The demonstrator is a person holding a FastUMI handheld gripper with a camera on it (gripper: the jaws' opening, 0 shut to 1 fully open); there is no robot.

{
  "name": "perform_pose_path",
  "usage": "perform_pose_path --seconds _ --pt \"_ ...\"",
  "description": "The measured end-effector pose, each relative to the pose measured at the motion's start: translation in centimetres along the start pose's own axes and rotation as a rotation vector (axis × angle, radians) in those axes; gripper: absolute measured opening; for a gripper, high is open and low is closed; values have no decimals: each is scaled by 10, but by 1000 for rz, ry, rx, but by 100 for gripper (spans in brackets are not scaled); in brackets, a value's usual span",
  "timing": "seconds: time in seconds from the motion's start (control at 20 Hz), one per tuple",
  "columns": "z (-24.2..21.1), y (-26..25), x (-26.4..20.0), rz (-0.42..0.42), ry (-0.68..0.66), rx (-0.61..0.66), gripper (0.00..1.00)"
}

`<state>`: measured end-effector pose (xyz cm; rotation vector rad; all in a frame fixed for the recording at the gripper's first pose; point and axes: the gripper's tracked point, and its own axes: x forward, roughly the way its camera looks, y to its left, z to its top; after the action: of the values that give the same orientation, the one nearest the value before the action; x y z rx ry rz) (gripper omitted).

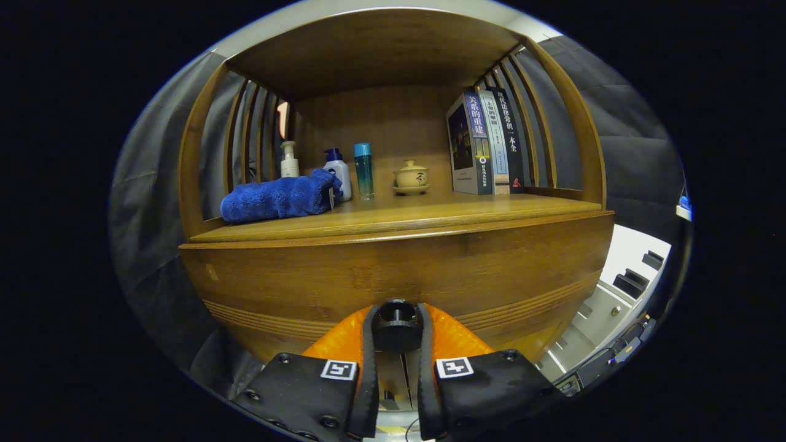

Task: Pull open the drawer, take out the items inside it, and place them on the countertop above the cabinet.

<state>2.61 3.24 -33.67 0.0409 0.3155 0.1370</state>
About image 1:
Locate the beige lidded tea cup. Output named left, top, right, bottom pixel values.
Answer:
left=393, top=160, right=431, bottom=196

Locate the cream pump bottle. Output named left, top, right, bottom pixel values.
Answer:
left=280, top=141, right=300, bottom=179

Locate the wooden countertop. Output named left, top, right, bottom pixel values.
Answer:
left=190, top=192, right=604, bottom=244

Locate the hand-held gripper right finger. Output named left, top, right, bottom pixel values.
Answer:
left=418, top=303, right=566, bottom=441

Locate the black spine book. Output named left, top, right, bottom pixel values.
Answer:
left=489, top=87, right=526, bottom=195

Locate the white side cabinet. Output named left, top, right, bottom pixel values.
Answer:
left=539, top=224, right=674, bottom=382

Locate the black electronic box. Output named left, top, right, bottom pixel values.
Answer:
left=554, top=316, right=658, bottom=397

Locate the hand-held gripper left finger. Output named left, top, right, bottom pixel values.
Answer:
left=233, top=304, right=381, bottom=441

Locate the white lotion bottle blue cap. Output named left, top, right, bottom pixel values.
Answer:
left=323, top=148, right=353, bottom=202

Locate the blue towel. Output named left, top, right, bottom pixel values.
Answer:
left=220, top=169, right=343, bottom=223

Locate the light blue spine book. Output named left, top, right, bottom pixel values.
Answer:
left=478, top=90, right=512, bottom=195

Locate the teal bottle blue cap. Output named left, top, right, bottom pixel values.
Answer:
left=354, top=142, right=375, bottom=200

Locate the dark blue spine book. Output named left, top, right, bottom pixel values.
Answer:
left=446, top=92, right=494, bottom=196

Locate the wooden drawer with black knob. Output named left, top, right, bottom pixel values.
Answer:
left=179, top=212, right=615, bottom=369

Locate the wooden cabinet frame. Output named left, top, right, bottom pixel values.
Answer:
left=177, top=7, right=615, bottom=369

